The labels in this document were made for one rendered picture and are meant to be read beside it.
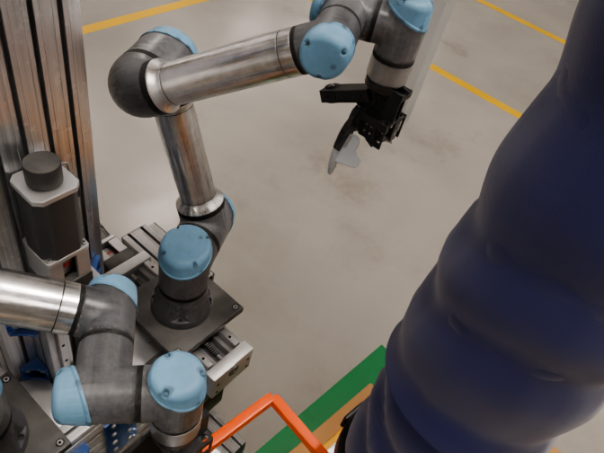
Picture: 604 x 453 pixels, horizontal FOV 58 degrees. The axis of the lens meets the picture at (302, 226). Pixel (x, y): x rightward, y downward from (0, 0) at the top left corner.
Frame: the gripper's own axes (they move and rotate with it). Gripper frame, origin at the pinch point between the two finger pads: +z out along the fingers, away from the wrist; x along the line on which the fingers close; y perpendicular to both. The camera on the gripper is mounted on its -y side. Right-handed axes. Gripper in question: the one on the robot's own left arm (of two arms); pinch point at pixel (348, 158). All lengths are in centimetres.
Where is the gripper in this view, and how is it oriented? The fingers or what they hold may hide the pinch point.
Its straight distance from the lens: 115.0
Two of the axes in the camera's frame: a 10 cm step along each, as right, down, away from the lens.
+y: 7.5, 5.7, -3.4
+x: 6.4, -4.6, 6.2
